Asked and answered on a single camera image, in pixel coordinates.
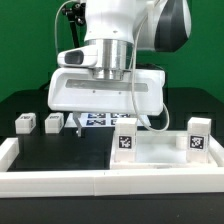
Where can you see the white fiducial marker sheet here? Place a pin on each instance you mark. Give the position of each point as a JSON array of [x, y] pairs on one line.
[[99, 119]]

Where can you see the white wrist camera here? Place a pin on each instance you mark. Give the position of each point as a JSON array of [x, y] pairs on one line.
[[86, 56]]

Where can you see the white U-shaped obstacle fence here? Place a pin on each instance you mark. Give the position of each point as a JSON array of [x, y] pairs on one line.
[[108, 182]]

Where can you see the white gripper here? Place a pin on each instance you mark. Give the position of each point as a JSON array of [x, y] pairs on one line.
[[74, 90]]

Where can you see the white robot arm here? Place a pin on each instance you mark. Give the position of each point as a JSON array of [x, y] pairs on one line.
[[101, 76]]

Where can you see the white square tabletop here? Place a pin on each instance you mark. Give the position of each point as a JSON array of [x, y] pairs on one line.
[[160, 150]]

